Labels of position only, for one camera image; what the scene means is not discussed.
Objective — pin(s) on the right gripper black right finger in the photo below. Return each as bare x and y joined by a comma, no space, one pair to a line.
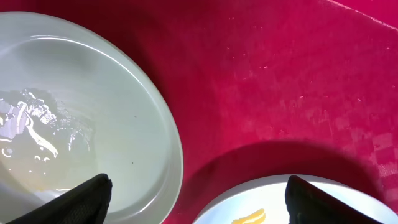
307,204

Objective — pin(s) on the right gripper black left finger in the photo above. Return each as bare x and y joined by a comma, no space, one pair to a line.
87,203

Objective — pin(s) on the light blue plate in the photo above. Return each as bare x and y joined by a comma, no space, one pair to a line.
268,193

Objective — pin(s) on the mint green plate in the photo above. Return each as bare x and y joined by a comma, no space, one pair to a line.
74,106

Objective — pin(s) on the red plastic tray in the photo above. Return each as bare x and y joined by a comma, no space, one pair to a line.
261,88

